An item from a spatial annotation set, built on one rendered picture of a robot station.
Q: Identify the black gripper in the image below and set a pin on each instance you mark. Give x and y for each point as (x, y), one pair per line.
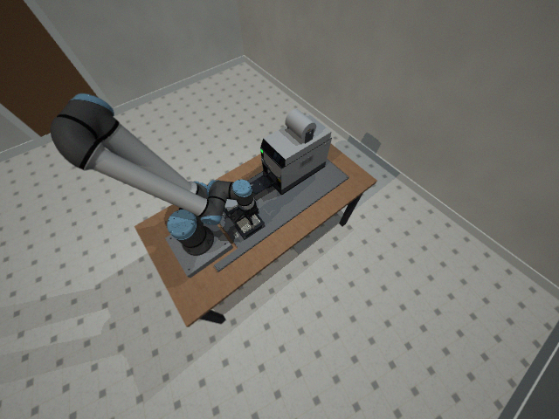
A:
(250, 212)

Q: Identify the grey cylinder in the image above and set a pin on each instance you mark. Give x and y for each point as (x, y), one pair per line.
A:
(299, 123)

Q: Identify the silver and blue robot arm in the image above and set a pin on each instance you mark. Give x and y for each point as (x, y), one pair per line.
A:
(132, 162)

